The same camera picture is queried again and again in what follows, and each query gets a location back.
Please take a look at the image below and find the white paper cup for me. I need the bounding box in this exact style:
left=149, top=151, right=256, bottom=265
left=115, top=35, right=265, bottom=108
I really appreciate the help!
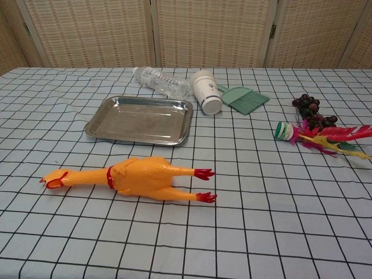
left=190, top=69, right=224, bottom=116

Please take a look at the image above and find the colourful feather shuttlecock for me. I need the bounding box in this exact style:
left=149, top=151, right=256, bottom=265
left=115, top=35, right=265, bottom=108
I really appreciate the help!
left=274, top=117, right=372, bottom=160

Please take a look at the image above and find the dark purple grape bunch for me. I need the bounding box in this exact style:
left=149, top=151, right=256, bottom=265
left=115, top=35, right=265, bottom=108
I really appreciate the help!
left=292, top=93, right=339, bottom=131

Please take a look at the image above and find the woven folding screen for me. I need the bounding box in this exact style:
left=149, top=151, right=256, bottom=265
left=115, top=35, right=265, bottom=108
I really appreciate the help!
left=0, top=0, right=372, bottom=69

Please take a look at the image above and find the small green brush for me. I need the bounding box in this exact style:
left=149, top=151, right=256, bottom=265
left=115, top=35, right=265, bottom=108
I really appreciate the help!
left=216, top=83, right=270, bottom=116

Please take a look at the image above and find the orange rubber chicken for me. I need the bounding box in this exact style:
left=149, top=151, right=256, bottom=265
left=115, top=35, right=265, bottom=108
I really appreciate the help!
left=39, top=156, right=218, bottom=204

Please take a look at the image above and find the clear plastic water bottle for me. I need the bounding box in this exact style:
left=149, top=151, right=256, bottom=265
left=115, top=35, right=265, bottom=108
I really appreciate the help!
left=133, top=66, right=192, bottom=99

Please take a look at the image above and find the stainless steel tray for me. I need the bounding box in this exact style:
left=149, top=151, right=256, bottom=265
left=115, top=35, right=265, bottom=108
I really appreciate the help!
left=84, top=95, right=194, bottom=147

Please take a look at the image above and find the blue checked tablecloth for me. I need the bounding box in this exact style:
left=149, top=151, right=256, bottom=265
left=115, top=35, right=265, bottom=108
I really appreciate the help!
left=0, top=67, right=372, bottom=279

